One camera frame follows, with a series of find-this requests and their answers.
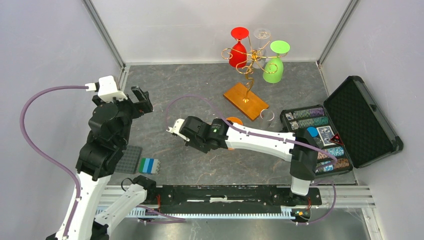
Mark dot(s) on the red wine glass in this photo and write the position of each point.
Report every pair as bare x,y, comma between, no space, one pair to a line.
238,53

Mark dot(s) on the clear champagne flute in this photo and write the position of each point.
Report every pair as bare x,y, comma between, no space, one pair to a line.
267,117

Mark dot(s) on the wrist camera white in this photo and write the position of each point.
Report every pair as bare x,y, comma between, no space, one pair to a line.
175,129
107,89

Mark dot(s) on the gold wire rack wooden base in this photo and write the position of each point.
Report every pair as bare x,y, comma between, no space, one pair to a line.
241,95

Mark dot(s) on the orange wine glass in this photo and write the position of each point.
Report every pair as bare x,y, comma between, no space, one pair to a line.
234,120

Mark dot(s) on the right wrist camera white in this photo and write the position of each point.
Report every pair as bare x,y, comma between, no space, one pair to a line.
175,129

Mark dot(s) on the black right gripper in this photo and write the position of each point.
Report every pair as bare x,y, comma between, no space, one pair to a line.
191,144

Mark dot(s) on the blue green toy brick block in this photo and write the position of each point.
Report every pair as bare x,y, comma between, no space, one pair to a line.
149,166

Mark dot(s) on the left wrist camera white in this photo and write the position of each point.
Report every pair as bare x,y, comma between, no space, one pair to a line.
107,89

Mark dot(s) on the blue dealer chip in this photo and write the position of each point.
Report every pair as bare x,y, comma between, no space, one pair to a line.
312,131

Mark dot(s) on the clear wine glass on rack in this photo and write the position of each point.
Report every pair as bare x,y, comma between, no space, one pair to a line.
261,38

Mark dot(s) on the playing card deck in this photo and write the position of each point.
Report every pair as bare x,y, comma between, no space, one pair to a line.
326,134

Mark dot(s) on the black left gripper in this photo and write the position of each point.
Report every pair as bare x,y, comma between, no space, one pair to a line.
144,104

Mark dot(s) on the black poker chip case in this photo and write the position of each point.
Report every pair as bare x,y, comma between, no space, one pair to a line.
362,133

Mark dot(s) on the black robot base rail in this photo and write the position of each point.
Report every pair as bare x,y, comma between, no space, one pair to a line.
228,199

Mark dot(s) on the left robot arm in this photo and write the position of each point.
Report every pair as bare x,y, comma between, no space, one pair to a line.
110,127

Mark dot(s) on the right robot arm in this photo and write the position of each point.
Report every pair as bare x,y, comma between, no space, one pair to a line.
296,148

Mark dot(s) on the green wine glass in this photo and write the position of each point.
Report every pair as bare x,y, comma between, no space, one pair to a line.
274,69

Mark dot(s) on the grey lego baseplate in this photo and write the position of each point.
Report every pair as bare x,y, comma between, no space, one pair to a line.
129,162

